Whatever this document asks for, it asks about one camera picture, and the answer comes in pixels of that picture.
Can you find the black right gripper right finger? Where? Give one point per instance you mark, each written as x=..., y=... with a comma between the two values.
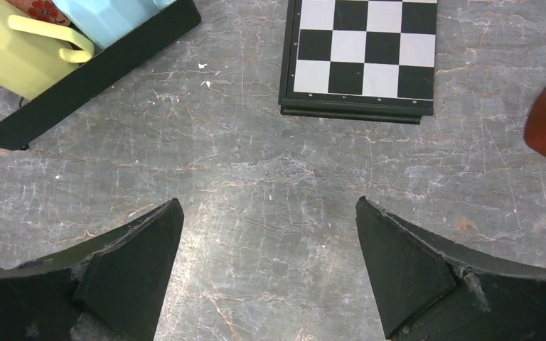
x=427, y=287

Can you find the light blue mug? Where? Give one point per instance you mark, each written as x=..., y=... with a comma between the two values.
x=106, y=21

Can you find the pink floral mug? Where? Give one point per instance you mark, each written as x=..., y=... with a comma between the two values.
x=42, y=10

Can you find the black white chessboard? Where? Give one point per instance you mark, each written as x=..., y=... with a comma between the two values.
x=360, y=60

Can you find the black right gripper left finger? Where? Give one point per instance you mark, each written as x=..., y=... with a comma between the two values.
x=119, y=277

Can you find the black dish rack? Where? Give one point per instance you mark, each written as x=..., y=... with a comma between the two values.
x=47, y=110

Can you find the yellow mug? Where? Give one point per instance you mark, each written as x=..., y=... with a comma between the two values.
x=35, y=55

